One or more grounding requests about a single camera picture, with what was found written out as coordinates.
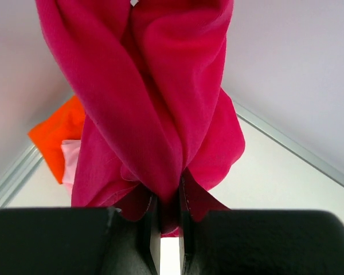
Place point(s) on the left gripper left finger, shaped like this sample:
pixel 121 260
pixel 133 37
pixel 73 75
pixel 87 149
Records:
pixel 121 239

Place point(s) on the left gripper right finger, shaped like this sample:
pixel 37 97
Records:
pixel 217 240

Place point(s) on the magenta t shirt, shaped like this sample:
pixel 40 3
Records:
pixel 148 76

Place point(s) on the pink folded t shirt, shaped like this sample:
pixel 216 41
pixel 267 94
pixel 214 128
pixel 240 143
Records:
pixel 70 150

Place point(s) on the orange folded t shirt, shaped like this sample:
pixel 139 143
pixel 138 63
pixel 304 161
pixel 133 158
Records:
pixel 66 123

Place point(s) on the left aluminium frame post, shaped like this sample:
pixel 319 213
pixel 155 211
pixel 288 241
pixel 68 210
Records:
pixel 13 180

